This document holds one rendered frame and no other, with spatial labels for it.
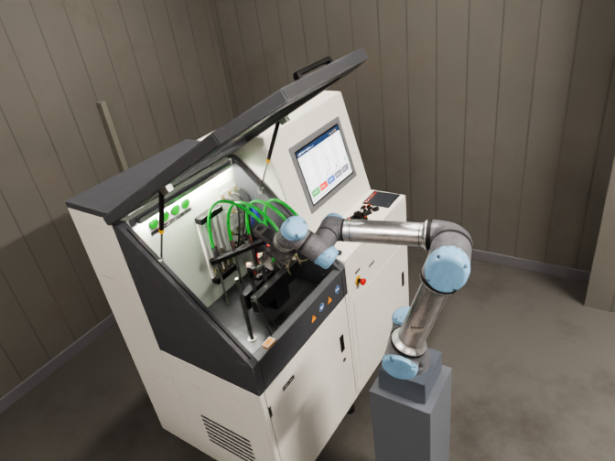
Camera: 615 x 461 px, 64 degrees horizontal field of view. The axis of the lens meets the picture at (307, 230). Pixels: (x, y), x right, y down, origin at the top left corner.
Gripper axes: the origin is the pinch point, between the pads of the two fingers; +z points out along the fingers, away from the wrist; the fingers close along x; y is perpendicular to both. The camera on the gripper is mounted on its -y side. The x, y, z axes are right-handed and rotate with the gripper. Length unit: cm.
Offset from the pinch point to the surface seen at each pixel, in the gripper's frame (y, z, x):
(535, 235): 111, 100, 190
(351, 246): 22, 43, 50
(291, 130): -38, 29, 63
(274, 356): 29.3, 26.4, -17.9
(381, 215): 22, 53, 81
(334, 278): 26, 37, 29
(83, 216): -64, 32, -33
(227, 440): 45, 82, -48
